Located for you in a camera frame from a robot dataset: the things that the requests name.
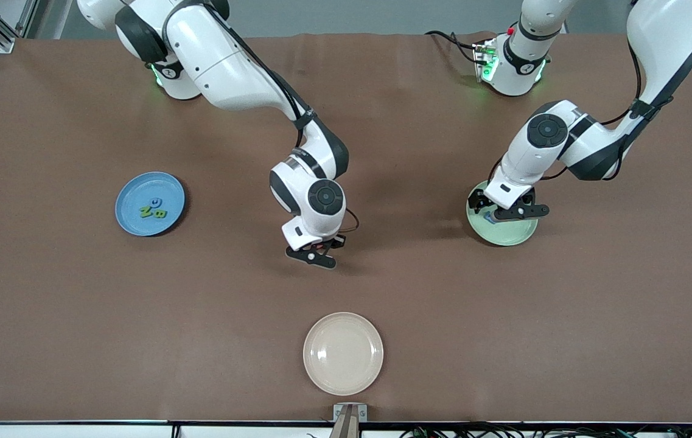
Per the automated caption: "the tangled black cable bundle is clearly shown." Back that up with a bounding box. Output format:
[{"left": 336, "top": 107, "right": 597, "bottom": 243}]
[{"left": 400, "top": 422, "right": 692, "bottom": 438}]

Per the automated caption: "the brown table mat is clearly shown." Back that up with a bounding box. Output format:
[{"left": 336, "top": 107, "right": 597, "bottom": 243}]
[{"left": 0, "top": 32, "right": 692, "bottom": 423}]

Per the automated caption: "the beige plate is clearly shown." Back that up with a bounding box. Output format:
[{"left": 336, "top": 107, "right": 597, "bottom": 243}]
[{"left": 303, "top": 312, "right": 384, "bottom": 397}]

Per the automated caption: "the black left base cable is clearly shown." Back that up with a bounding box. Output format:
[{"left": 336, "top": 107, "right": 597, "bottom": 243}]
[{"left": 425, "top": 30, "right": 486, "bottom": 64}]

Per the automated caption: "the blue plate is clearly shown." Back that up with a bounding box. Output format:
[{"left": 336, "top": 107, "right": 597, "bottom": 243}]
[{"left": 115, "top": 172, "right": 186, "bottom": 237}]

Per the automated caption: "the green plate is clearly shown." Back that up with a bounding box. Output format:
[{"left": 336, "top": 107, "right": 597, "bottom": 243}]
[{"left": 466, "top": 181, "right": 539, "bottom": 247}]

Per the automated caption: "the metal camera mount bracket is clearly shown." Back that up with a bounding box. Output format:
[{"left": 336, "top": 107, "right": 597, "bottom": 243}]
[{"left": 329, "top": 403, "right": 369, "bottom": 438}]

